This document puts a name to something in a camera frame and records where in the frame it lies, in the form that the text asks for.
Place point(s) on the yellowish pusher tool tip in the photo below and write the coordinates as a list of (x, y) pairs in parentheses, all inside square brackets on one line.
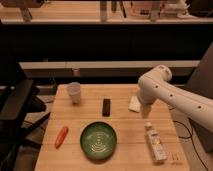
[(145, 111)]

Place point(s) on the black eraser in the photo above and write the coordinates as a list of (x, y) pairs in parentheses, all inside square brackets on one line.
[(106, 107)]

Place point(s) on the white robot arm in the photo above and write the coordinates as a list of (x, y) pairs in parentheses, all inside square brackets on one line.
[(154, 84)]

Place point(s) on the white sponge block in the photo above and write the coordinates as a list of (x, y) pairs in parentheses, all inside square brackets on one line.
[(134, 104)]

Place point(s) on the white tube bottle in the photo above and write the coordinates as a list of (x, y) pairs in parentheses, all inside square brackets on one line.
[(155, 144)]

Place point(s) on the green bowl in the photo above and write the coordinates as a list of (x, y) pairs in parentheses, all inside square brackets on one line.
[(98, 141)]

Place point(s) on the white paper cup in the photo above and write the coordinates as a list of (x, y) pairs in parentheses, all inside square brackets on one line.
[(74, 91)]

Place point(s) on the orange carrot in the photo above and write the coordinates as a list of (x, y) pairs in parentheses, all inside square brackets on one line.
[(61, 136)]

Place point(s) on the black chair left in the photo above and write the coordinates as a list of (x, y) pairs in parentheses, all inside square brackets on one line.
[(16, 101)]

